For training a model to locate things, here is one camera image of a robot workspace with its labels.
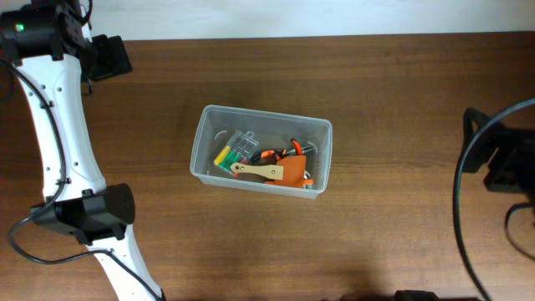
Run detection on clear case coloured screwdrivers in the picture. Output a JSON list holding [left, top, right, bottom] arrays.
[[213, 130, 259, 175]]

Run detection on orange black long-nose pliers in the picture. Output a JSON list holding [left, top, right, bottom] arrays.
[[249, 145, 317, 163]]

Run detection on small red cutting pliers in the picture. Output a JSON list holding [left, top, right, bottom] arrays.
[[290, 138, 303, 156]]

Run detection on wooden handle orange scraper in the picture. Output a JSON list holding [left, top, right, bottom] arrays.
[[230, 156, 307, 188]]

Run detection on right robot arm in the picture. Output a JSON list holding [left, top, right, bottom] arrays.
[[462, 122, 534, 196]]

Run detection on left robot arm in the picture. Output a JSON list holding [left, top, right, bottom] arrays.
[[1, 1, 165, 300]]

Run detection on clear plastic container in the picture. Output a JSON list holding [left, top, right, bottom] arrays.
[[190, 105, 333, 199]]

